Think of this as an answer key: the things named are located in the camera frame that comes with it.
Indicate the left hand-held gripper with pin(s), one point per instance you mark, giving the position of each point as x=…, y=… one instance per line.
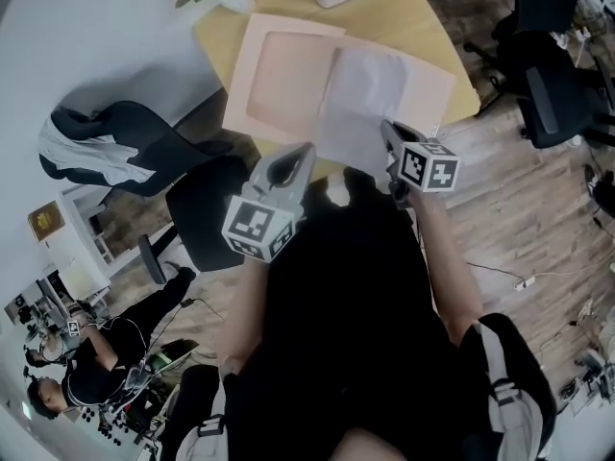
x=252, y=221

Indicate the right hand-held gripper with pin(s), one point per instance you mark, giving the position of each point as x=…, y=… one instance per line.
x=413, y=166

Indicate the pink box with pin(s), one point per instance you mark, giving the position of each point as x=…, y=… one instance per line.
x=288, y=75

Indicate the person's right forearm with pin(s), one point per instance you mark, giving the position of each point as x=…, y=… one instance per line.
x=447, y=267

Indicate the person's left forearm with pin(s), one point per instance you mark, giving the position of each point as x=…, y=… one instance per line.
x=245, y=305

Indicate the black shell chair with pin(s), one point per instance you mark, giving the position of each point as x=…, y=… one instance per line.
x=154, y=142

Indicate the person's black clothing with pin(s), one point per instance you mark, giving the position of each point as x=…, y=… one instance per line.
x=351, y=305

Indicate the black office chair with headrest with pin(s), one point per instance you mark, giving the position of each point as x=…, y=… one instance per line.
x=552, y=89

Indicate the white power strip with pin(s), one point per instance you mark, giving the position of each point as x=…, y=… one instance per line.
x=524, y=283

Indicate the white jacket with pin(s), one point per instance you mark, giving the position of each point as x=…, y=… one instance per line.
x=86, y=156

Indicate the open laptop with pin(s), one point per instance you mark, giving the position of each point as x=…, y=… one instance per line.
x=175, y=353

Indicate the white cabinet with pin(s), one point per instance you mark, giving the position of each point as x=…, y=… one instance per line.
x=81, y=238

